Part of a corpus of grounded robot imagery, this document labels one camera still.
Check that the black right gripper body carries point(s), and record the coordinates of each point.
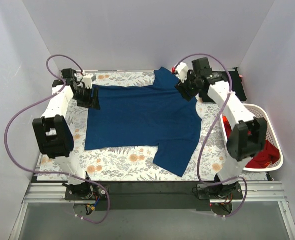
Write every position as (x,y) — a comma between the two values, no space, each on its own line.
(185,88)

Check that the red t shirt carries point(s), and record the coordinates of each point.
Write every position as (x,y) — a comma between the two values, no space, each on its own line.
(267,157)

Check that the aluminium frame rail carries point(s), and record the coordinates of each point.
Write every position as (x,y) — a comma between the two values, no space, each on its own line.
(258,191)

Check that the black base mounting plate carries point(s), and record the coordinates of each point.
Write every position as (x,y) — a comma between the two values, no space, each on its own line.
(139,195)

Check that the white perforated laundry basket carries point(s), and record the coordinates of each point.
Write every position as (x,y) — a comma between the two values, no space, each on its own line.
(271,137)

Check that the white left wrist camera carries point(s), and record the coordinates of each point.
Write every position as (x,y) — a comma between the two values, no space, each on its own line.
(88,80)

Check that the folded black t shirt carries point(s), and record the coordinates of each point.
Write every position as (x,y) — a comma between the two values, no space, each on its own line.
(237,87)

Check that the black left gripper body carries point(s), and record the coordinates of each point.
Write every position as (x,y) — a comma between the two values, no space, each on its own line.
(88,97)

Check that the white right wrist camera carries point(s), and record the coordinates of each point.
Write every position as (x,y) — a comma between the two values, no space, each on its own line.
(181,71)

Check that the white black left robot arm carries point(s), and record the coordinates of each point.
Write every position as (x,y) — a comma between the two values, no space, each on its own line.
(53,135)

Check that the blue t shirt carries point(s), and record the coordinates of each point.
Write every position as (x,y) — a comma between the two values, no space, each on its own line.
(156,115)

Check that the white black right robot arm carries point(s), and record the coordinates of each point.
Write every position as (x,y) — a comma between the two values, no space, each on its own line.
(230,105)

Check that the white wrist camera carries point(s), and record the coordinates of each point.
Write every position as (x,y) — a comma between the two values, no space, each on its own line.
(181,71)
(88,80)

